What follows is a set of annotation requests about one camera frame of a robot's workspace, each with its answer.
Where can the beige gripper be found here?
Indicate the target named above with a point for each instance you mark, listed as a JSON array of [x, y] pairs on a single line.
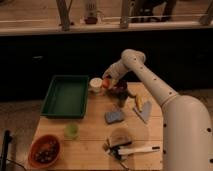
[[106, 76]]

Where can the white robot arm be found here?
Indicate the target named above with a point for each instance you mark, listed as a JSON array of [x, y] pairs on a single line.
[[187, 130]]

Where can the white paper cup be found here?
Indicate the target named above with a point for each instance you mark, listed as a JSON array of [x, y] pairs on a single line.
[[95, 85]]

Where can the green plastic cup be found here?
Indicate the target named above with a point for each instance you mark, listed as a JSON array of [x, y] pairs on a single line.
[[71, 130]]

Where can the dark red bowl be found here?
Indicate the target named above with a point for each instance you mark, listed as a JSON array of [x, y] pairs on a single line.
[[120, 89]]

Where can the green cucumber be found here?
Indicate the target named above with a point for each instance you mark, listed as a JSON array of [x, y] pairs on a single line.
[[130, 94]]

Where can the yellow banana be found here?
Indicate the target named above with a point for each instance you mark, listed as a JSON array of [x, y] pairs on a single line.
[[138, 102]]

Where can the blue sponge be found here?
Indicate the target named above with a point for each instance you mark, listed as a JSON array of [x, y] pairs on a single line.
[[113, 117]]

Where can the green plastic tray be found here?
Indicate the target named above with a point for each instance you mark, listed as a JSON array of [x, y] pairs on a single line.
[[66, 97]]

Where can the grey blue cloth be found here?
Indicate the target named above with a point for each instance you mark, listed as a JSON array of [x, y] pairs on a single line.
[[144, 115]]

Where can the brown wooden block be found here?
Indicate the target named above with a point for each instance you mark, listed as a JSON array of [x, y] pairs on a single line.
[[119, 137]]

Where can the orange bowl with beans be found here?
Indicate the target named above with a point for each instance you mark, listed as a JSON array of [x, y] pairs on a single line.
[[44, 152]]

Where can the black stand at left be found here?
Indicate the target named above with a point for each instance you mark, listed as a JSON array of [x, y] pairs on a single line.
[[3, 156]]

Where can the white handled brush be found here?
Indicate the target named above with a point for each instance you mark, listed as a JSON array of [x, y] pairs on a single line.
[[128, 151]]

